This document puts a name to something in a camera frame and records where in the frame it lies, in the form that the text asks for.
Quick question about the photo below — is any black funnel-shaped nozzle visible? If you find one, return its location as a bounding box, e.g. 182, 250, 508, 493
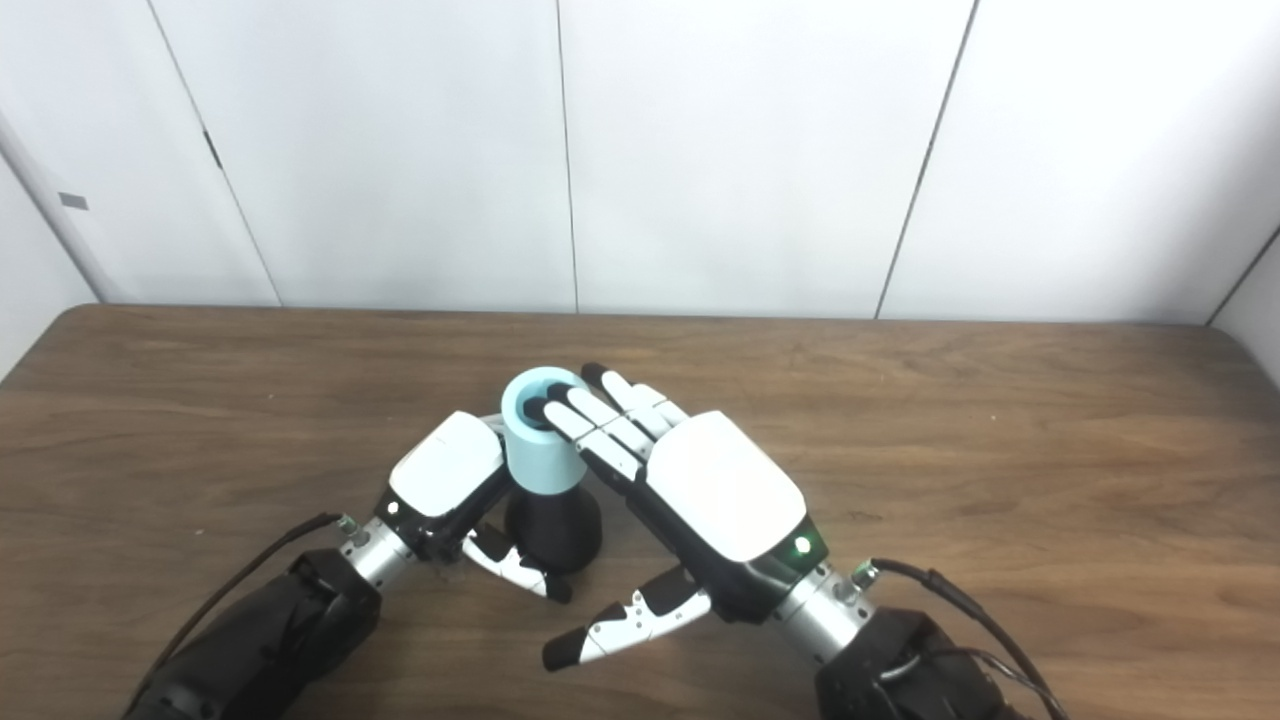
504, 483, 604, 575

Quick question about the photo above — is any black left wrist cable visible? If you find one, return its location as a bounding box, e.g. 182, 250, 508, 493
125, 512, 361, 716

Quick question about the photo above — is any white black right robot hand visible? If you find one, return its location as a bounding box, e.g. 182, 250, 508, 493
541, 362, 829, 673

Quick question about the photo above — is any light blue cylinder cup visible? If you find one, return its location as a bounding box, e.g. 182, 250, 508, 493
500, 367, 593, 496

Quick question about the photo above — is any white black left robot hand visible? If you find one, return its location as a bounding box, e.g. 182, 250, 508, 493
375, 411, 574, 604

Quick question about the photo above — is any braided right arm wire bundle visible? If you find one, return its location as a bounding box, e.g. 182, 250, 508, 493
905, 648, 1051, 703

